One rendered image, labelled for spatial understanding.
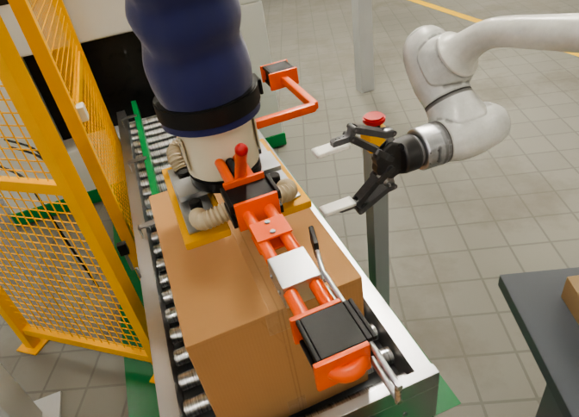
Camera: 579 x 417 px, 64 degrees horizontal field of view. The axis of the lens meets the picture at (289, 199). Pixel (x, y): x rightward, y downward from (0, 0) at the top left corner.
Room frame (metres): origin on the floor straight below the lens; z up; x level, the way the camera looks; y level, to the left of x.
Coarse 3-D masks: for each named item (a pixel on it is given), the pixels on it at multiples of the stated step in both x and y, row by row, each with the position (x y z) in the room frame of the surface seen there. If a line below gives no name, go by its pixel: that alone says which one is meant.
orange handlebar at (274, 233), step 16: (288, 80) 1.22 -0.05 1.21; (304, 96) 1.10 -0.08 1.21; (288, 112) 1.03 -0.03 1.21; (304, 112) 1.04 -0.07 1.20; (224, 176) 0.79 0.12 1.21; (272, 208) 0.65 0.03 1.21; (256, 224) 0.61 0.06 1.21; (272, 224) 0.60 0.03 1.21; (288, 224) 0.60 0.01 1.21; (256, 240) 0.57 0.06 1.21; (272, 240) 0.59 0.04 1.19; (288, 240) 0.56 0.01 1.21; (272, 256) 0.53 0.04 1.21; (320, 288) 0.45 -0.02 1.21; (288, 304) 0.44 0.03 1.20; (304, 304) 0.43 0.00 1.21; (320, 304) 0.43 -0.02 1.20; (336, 368) 0.32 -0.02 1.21; (352, 368) 0.32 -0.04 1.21
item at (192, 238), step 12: (168, 168) 1.07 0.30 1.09; (168, 180) 1.01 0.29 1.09; (168, 192) 0.96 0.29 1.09; (180, 204) 0.88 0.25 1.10; (192, 204) 0.84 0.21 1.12; (204, 204) 0.87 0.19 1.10; (216, 204) 0.87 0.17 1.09; (180, 216) 0.84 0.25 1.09; (180, 228) 0.80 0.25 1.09; (192, 228) 0.79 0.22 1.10; (216, 228) 0.78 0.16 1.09; (228, 228) 0.77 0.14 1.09; (192, 240) 0.75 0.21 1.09; (204, 240) 0.75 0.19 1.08
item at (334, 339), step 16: (336, 304) 0.40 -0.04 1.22; (304, 320) 0.39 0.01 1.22; (320, 320) 0.38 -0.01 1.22; (336, 320) 0.38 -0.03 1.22; (352, 320) 0.38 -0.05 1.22; (304, 336) 0.36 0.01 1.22; (320, 336) 0.36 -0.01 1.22; (336, 336) 0.36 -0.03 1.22; (352, 336) 0.35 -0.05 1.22; (304, 352) 0.37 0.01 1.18; (320, 352) 0.34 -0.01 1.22; (336, 352) 0.33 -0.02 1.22; (352, 352) 0.33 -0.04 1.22; (368, 352) 0.33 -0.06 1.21; (320, 368) 0.32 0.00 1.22; (368, 368) 0.33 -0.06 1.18; (320, 384) 0.32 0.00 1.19
